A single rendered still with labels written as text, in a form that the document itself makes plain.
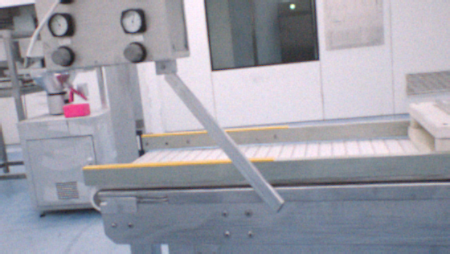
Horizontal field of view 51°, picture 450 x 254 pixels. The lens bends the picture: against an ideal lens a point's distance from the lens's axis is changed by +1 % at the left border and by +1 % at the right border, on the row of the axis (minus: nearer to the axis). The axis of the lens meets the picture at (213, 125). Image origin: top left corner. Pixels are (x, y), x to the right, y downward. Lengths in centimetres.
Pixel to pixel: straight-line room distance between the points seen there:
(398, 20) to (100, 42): 551
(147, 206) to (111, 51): 27
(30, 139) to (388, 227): 323
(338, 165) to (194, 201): 24
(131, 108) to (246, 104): 499
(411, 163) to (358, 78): 533
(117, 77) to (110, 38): 36
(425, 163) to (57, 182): 323
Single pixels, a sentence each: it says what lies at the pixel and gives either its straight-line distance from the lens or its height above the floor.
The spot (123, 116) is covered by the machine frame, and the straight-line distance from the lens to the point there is 112.
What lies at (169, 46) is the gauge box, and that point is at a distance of 72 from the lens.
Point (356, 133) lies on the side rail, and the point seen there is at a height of 95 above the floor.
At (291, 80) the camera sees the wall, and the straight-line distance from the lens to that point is 600.
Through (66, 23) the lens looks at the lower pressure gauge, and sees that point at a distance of 78.
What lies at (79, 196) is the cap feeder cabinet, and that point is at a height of 16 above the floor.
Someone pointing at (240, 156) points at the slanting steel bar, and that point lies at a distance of 67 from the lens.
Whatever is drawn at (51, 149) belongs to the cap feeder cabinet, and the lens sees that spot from 369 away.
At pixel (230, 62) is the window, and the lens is 604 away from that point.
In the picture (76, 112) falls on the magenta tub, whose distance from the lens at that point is 356.
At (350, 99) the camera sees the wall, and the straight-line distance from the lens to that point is 608.
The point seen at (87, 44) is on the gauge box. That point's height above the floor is 119.
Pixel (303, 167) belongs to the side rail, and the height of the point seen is 96.
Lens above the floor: 116
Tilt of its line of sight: 10 degrees down
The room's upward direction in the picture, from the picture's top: 6 degrees counter-clockwise
